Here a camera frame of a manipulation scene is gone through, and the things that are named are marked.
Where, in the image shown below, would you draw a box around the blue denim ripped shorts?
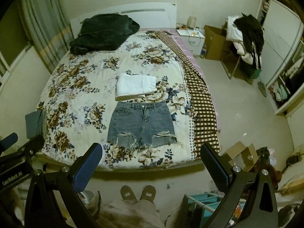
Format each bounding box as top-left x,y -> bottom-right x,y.
107,101 -> 177,150

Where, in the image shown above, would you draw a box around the open small cardboard box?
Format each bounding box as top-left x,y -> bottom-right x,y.
222,141 -> 258,172

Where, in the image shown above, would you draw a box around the teal storage rack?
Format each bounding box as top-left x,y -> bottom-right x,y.
183,192 -> 224,227

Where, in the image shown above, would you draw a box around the grey folded cloth bedside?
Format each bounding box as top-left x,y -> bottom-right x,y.
25,110 -> 44,139

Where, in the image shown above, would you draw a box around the brown checkered sheet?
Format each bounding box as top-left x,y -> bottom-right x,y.
148,30 -> 221,158

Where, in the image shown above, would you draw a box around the right grey slipper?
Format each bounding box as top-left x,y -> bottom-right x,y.
140,185 -> 156,203

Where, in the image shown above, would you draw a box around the white wardrobe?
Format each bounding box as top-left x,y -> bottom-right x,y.
256,0 -> 303,114

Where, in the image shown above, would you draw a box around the folded white pants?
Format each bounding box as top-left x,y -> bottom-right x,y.
115,73 -> 157,100

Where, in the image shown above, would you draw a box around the brown cardboard box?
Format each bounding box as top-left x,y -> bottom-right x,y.
203,25 -> 232,61

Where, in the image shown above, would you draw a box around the chair with piled clothes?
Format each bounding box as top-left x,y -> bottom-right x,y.
221,14 -> 264,84

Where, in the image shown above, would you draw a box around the pink bed sheet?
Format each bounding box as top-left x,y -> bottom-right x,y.
166,28 -> 218,133

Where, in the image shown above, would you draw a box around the white nightstand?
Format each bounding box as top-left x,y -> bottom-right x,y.
177,28 -> 205,56

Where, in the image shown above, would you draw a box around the dark green blanket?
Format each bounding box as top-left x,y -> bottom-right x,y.
70,13 -> 140,55

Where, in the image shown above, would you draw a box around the beige table lamp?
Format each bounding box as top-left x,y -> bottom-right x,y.
187,16 -> 197,29

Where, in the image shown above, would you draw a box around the green striped curtain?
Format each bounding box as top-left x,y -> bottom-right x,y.
17,0 -> 73,72

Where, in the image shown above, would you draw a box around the white bed headboard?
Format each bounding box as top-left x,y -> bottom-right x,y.
70,2 -> 177,37

